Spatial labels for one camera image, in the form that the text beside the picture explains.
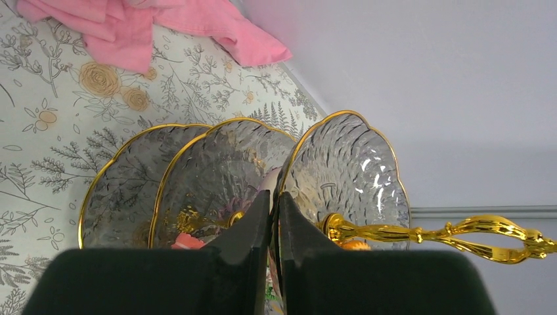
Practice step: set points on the pink cloth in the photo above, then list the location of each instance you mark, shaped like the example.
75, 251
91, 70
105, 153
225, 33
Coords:
119, 33

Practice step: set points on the three-tier glass cake stand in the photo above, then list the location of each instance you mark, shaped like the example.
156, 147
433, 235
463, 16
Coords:
197, 179

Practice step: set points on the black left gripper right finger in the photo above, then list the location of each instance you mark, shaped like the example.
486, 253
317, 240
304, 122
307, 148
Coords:
319, 277

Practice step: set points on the white glazed donut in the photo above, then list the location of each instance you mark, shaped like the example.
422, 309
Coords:
269, 183

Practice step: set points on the orange swirl cookie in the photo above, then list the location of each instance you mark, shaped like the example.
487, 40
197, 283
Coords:
355, 245

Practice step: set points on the pink cake slice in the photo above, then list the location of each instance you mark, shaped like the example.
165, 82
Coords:
186, 241

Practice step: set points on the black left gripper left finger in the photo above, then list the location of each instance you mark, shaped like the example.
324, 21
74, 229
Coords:
226, 276

